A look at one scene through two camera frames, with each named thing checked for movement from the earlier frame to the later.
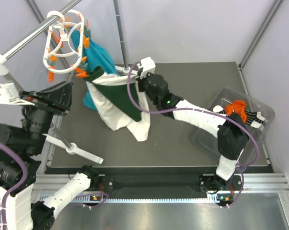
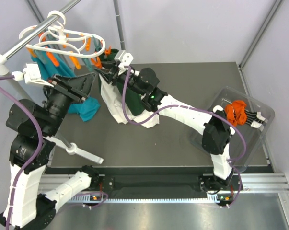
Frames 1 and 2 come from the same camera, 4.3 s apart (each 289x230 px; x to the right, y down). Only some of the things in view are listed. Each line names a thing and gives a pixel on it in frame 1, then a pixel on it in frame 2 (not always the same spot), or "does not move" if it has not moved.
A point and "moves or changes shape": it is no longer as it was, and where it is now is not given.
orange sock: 239,106 does not move
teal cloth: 93,55 to 88,108
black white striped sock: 218,109 does not move
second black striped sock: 255,119 does not move
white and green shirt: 119,102 moves or changes shape
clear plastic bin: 208,142 does not move
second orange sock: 228,109 does not move
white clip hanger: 63,51 moves or changes shape
